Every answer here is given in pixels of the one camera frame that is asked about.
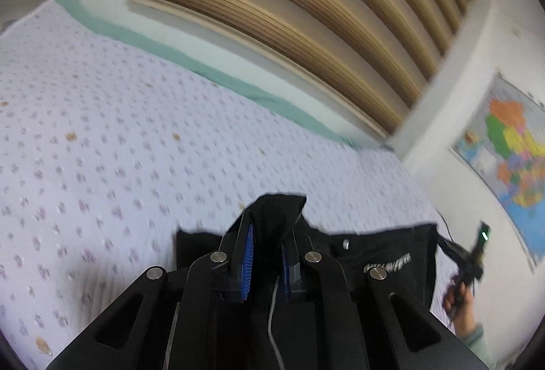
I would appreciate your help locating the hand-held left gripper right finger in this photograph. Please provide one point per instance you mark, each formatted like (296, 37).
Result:
(288, 270)

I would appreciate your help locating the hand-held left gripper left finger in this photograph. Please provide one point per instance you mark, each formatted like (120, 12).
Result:
(247, 263)

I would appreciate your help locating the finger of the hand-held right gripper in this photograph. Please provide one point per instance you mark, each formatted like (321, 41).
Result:
(449, 248)

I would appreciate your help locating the black hooded jacket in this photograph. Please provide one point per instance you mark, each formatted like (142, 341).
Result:
(362, 244)

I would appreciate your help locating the person's right forearm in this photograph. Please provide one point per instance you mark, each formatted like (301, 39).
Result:
(477, 348)

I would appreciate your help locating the person's right hand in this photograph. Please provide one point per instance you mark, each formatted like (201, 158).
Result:
(462, 310)

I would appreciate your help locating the teal bed sheet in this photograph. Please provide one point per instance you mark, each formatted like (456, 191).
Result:
(255, 95)

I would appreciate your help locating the white floral bedspread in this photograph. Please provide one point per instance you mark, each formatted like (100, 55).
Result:
(127, 140)

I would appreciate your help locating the colourful wall map poster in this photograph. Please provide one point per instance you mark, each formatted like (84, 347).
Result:
(511, 157)

